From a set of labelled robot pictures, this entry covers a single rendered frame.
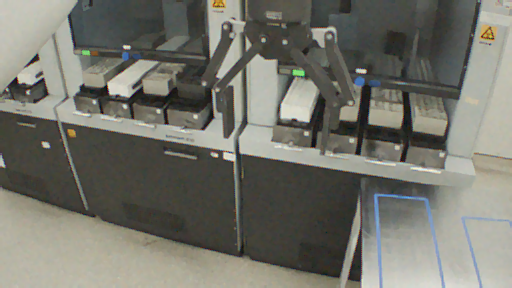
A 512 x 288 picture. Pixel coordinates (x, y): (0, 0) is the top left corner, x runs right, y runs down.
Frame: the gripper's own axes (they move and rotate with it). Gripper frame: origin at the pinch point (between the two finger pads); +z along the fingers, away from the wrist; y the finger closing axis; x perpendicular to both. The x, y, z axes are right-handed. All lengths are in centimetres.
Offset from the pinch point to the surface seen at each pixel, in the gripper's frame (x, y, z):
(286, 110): 70, -13, 35
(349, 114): 74, 8, 35
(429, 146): 67, 36, 39
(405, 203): 36, 27, 38
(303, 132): 66, -6, 40
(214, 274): 58, -41, 120
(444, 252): 20, 36, 38
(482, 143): 186, 99, 102
